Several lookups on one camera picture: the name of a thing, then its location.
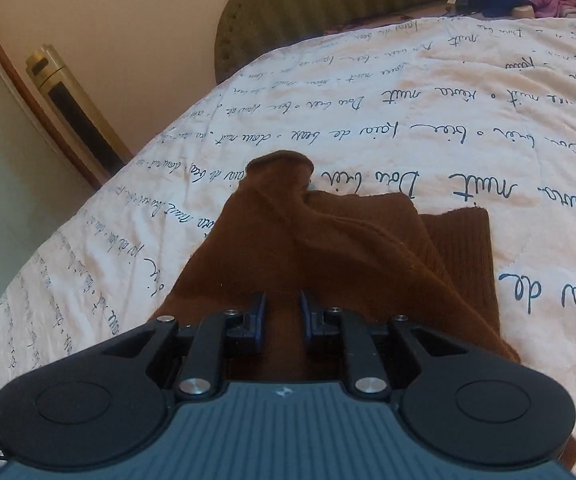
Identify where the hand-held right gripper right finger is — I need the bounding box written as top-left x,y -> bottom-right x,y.
299,289 -> 458,402

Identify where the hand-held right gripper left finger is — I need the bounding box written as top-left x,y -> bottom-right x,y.
112,290 -> 269,403

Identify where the brown knit garment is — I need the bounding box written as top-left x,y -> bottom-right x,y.
148,150 -> 576,480

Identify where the white script printed blanket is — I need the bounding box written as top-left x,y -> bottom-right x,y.
0,11 -> 576,480

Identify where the gold and black tower fan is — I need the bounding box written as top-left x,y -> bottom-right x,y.
24,43 -> 129,182

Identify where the olive striped padded headboard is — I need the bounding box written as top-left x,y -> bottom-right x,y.
214,0 -> 576,87

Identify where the blue cloth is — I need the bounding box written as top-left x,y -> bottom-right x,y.
459,0 -> 522,19

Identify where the purple cloth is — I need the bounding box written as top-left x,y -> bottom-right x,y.
514,0 -> 576,22

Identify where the wooden door frame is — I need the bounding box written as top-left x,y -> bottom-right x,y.
0,0 -> 102,192

